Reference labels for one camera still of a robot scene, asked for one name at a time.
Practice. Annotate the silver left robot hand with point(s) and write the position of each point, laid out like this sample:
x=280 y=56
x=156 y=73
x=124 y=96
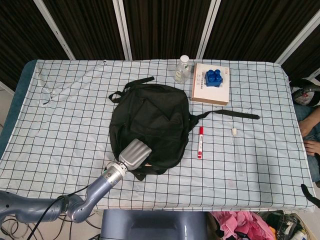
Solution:
x=136 y=155

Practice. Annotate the black backpack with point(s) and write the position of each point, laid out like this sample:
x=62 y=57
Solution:
x=150 y=112

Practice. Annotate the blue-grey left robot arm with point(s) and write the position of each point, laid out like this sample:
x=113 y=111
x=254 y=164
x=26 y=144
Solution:
x=100 y=185

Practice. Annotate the red marker pen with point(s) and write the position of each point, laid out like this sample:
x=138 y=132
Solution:
x=200 y=145

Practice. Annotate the checked white tablecloth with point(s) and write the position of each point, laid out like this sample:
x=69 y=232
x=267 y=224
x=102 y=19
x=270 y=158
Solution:
x=75 y=125

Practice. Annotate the blue-grey robot torso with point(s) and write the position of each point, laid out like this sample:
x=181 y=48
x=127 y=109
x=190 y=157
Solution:
x=150 y=225

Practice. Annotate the clear plastic bottle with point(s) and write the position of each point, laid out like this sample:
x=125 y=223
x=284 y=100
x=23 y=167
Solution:
x=182 y=72

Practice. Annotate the white cardboard box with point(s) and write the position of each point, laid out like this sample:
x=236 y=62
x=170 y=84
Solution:
x=212 y=93

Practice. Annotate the glass tube with white stopper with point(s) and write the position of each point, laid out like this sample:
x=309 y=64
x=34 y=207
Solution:
x=234 y=131

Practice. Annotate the blue toy building block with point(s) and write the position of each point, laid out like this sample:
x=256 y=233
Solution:
x=213 y=78

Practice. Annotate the pink clothes pile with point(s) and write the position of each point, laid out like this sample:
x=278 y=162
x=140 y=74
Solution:
x=240 y=225

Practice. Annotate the black plastic bag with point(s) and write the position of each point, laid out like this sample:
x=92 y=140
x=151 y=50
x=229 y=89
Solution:
x=282 y=225

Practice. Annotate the seated person in jeans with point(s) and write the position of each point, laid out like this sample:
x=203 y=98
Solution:
x=310 y=125

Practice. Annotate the patterned bag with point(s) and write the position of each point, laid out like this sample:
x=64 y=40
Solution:
x=303 y=97

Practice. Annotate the white partition post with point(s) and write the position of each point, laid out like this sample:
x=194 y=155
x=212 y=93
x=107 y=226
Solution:
x=207 y=27
x=297 y=37
x=57 y=30
x=122 y=30

